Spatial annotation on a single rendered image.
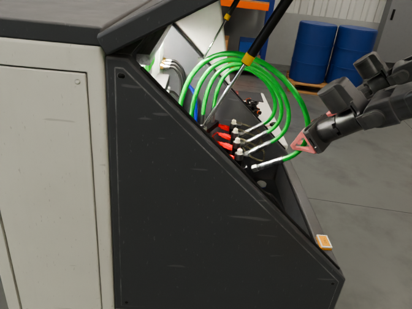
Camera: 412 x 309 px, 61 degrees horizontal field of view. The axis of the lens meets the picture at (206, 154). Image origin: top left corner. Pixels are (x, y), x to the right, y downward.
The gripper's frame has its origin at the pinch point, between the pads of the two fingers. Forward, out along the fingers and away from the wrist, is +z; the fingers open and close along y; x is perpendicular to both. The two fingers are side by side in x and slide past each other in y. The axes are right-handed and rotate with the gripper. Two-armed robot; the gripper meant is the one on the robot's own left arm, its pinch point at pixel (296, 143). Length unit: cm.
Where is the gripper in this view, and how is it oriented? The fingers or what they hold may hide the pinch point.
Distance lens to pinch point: 97.2
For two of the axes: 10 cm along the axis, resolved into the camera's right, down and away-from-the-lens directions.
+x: 5.6, 8.2, 0.9
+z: -5.4, 2.9, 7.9
